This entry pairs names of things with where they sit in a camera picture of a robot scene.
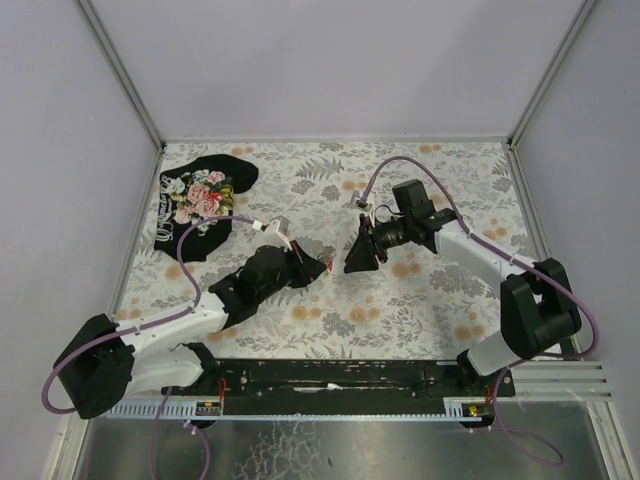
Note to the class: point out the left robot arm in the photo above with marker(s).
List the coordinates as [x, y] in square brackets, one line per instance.
[107, 361]

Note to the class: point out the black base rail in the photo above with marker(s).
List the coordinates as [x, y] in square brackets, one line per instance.
[337, 381]

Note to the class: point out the white cable duct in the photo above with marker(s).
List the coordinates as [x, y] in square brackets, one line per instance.
[415, 409]

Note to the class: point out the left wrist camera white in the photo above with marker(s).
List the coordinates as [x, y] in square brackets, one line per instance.
[274, 232]

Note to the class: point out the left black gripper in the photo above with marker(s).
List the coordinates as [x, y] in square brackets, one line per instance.
[297, 263]

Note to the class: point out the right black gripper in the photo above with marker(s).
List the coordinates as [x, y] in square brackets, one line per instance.
[373, 240]

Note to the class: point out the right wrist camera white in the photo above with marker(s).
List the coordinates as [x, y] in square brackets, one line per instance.
[364, 206]

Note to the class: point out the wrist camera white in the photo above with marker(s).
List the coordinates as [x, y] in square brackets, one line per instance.
[274, 232]
[364, 206]

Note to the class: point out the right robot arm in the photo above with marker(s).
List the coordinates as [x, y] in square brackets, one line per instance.
[535, 311]

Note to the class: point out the black floral cloth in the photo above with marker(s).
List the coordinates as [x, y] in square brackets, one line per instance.
[195, 203]

